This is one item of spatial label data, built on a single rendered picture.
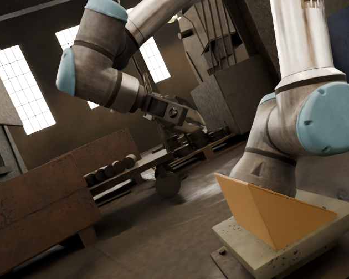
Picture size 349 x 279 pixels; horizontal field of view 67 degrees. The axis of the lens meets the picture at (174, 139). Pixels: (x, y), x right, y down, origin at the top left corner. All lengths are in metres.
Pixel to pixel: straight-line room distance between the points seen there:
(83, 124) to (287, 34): 11.10
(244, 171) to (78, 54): 0.51
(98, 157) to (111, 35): 2.91
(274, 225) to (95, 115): 11.10
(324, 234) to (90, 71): 0.65
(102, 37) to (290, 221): 0.60
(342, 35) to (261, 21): 0.97
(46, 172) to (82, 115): 9.76
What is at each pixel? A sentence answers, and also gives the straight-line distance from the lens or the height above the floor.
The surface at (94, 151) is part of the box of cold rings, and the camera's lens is 3.45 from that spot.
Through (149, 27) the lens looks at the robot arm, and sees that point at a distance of 0.77.
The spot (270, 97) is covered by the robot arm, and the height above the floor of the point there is 0.45.
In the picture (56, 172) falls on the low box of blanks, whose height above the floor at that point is 0.54.
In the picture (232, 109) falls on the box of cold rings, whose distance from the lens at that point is 2.85.
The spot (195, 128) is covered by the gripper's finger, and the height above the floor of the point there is 0.46.
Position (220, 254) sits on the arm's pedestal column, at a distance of 1.01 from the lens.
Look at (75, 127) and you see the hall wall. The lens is 11.60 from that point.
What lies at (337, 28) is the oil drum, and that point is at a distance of 3.54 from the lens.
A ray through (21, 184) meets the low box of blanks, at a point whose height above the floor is 0.56.
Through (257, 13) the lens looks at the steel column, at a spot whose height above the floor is 1.16.
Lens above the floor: 0.49
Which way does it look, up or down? 3 degrees down
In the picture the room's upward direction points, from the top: 25 degrees counter-clockwise
